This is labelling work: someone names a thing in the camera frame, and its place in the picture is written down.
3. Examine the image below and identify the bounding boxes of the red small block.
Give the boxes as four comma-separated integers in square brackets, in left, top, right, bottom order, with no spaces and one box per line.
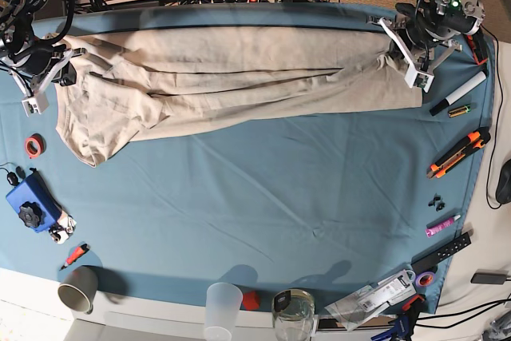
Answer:
[242,291,261,311]

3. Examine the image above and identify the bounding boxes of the orange black utility knife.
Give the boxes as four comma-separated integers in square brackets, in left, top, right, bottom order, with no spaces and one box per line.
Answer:
[426,126,491,179]

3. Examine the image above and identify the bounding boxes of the blue box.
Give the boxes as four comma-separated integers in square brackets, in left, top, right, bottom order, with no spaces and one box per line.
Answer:
[6,175,61,233]

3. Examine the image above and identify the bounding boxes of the white small caster toy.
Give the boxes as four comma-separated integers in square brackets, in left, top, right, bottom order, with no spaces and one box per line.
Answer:
[49,216,77,244]

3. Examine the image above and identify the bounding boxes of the beige T-shirt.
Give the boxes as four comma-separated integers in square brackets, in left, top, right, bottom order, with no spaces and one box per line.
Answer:
[56,26,422,167]

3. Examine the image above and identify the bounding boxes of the translucent plastic cup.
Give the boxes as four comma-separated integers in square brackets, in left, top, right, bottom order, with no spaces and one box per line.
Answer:
[204,282,243,341]

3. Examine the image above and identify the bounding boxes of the blue orange bar clamp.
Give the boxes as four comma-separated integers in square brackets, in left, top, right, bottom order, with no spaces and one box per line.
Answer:
[370,294,426,341]

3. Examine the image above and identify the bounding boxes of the packaged item in plastic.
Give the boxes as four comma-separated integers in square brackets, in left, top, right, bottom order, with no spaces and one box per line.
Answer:
[325,269,416,331]

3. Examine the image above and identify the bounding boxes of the AA battery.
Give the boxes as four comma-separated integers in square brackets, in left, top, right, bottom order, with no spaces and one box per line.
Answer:
[448,104,472,118]

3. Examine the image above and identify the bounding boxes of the blue table cloth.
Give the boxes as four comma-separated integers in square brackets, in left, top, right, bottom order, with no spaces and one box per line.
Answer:
[0,0,497,315]

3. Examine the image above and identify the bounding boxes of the grey mug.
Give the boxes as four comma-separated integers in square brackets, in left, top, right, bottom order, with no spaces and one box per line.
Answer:
[57,266,98,314]

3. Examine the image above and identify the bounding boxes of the purple glue tube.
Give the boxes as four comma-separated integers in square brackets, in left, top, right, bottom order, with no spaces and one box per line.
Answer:
[426,215,461,238]

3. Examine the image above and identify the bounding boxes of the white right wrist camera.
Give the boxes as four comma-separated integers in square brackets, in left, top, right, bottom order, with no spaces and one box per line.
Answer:
[22,48,87,117]

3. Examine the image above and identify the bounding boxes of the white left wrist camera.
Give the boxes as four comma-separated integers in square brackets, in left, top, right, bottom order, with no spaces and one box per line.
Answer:
[366,15,434,93]

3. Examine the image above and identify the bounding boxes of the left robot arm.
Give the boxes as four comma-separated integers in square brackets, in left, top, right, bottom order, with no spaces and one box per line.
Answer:
[395,0,485,71]

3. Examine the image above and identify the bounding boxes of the purple tape roll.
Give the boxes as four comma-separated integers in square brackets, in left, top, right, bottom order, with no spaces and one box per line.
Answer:
[415,271,435,287]

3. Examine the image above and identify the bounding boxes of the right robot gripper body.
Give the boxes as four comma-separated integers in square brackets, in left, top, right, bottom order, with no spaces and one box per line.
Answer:
[6,42,67,85]

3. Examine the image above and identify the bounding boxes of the black knob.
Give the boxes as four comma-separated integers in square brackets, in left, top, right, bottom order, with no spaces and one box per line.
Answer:
[18,201,42,228]

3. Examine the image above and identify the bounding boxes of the orange tape roll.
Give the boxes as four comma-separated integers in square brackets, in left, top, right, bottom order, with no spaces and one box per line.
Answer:
[24,133,46,159]

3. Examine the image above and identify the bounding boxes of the red black small tool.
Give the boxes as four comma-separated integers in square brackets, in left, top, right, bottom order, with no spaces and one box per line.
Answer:
[60,244,89,270]

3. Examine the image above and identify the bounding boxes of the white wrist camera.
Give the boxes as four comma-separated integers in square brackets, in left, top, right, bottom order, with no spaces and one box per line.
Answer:
[366,15,434,93]
[22,48,87,117]

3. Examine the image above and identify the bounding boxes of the black white marker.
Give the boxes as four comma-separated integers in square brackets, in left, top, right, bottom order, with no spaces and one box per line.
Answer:
[430,71,487,117]

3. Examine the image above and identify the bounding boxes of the orange black clamp tool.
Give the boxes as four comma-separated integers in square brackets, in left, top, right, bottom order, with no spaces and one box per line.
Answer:
[465,30,488,65]

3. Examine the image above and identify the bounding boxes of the small black clips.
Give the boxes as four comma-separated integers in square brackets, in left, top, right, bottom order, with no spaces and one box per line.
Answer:
[428,194,446,212]

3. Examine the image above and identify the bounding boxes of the black perforated bar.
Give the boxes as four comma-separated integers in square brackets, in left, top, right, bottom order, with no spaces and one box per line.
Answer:
[411,228,474,275]

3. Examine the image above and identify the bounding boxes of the glass jar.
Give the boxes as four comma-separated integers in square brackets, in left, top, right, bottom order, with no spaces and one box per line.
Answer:
[271,288,315,341]

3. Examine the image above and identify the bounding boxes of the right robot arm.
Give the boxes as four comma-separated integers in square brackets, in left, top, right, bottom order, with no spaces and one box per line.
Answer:
[1,0,77,93]

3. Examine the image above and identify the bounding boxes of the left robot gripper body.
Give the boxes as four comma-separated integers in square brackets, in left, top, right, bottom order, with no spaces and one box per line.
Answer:
[395,2,479,69]

